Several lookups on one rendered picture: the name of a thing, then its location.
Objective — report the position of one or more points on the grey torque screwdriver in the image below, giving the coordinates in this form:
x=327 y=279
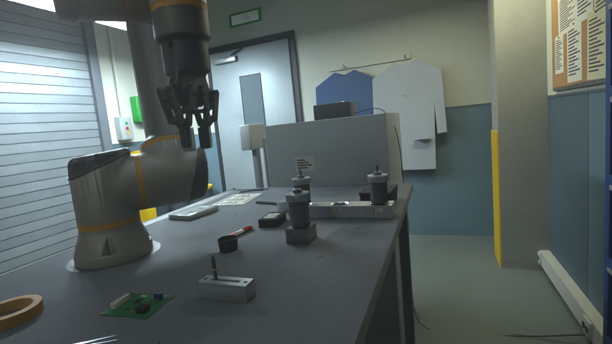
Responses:
x=301 y=181
x=299 y=210
x=377 y=186

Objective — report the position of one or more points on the black bit with yellow band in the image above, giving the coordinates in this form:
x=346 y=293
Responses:
x=214 y=267

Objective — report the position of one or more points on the dark pen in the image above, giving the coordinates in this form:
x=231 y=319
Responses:
x=266 y=202
x=251 y=190

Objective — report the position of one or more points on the white flat tray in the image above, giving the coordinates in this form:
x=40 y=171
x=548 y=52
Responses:
x=193 y=213

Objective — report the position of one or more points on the blue coat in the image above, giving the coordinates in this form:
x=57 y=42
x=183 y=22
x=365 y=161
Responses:
x=344 y=88

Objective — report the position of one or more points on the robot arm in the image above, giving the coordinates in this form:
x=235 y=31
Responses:
x=110 y=191

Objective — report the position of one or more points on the white floor trunking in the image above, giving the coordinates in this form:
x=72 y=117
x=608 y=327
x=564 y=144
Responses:
x=564 y=287

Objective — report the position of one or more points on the green framed wall sign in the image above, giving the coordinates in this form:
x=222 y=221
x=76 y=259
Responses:
x=245 y=17

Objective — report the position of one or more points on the ceiling light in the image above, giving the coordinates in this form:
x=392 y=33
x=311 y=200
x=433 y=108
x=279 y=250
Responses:
x=38 y=4

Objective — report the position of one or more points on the white control box with buttons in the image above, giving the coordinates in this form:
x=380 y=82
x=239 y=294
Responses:
x=123 y=129

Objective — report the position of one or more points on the black cup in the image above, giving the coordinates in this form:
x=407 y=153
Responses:
x=228 y=244

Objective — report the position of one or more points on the silver driver rack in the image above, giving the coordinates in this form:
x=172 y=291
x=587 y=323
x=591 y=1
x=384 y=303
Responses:
x=351 y=210

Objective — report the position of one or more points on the grey square stand block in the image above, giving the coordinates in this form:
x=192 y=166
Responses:
x=301 y=235

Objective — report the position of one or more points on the green circuit board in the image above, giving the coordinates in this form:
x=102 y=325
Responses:
x=136 y=307

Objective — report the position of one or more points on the green wall box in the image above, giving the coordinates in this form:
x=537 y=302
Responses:
x=136 y=109

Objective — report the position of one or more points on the grey roller shutter door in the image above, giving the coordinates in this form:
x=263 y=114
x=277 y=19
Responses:
x=38 y=119

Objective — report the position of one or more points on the grey coat rail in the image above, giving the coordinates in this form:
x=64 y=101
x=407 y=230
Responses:
x=368 y=65

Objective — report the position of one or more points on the white box on post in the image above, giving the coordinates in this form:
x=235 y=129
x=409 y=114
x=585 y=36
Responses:
x=252 y=136

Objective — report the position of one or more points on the cork notice board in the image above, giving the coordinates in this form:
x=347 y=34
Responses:
x=576 y=43

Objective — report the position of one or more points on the red marker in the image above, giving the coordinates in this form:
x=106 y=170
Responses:
x=243 y=231

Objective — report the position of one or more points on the small white block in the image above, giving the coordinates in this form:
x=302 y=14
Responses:
x=282 y=205

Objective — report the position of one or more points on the white lab coat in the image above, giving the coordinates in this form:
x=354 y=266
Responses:
x=406 y=105

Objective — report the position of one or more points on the yellow corner guard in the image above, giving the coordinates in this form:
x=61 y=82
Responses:
x=496 y=191

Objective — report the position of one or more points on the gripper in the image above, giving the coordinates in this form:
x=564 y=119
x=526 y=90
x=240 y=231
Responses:
x=184 y=52

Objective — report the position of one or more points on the grey door with window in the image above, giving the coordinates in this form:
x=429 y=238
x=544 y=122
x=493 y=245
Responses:
x=277 y=86

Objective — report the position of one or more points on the yellow barrier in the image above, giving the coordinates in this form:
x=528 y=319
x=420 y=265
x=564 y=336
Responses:
x=148 y=215

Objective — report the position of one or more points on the black ribbed tray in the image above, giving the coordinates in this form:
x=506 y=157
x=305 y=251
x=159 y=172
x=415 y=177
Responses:
x=393 y=191

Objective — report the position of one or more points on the silver tweezers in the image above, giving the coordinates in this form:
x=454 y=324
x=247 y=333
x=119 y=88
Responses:
x=98 y=340

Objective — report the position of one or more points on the grey bit strip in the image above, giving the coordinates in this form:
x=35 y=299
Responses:
x=227 y=289

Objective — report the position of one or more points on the small black box white label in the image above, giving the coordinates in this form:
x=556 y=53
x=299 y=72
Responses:
x=271 y=220

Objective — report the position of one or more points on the tan tape roll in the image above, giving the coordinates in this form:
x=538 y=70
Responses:
x=33 y=306

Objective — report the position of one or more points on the grey cabinet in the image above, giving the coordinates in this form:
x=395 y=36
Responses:
x=344 y=143

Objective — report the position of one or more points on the white printed paper sheet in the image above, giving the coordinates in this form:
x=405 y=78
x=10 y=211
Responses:
x=236 y=199

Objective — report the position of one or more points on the white paper label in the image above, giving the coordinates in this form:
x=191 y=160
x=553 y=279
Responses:
x=305 y=164

